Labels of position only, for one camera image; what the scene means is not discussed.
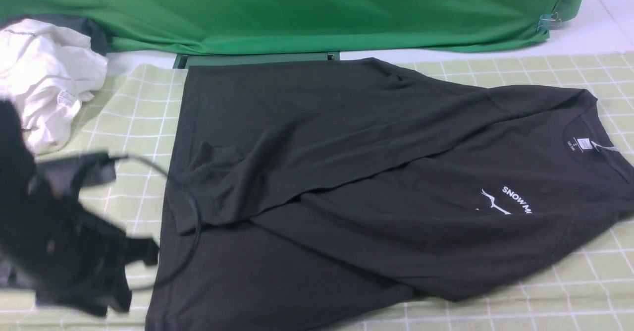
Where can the crumpled white shirt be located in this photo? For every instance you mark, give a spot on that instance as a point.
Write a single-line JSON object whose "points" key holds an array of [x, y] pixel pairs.
{"points": [[48, 72]]}

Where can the green backdrop cloth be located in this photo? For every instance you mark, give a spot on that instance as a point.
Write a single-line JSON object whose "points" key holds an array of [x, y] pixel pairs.
{"points": [[309, 26]]}

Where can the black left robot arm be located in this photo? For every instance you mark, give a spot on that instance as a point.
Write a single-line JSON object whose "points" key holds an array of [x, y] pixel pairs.
{"points": [[17, 162]]}

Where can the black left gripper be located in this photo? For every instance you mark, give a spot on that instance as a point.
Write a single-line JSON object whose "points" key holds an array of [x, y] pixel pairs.
{"points": [[70, 257]]}

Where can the dark gray garment behind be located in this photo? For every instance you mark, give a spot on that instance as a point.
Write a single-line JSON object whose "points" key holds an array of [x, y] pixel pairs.
{"points": [[83, 25]]}

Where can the green checkered tablecloth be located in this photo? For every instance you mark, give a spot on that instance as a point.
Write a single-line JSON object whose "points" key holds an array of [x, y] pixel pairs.
{"points": [[591, 290]]}

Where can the dark gray long-sleeve shirt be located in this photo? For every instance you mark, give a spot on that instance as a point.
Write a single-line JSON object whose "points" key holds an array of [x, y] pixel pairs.
{"points": [[329, 189]]}

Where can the green binder clip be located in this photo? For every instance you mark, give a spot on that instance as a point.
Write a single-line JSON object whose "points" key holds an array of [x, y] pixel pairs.
{"points": [[549, 22]]}

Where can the green metal rail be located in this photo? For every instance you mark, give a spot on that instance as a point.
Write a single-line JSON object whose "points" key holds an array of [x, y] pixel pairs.
{"points": [[184, 61]]}

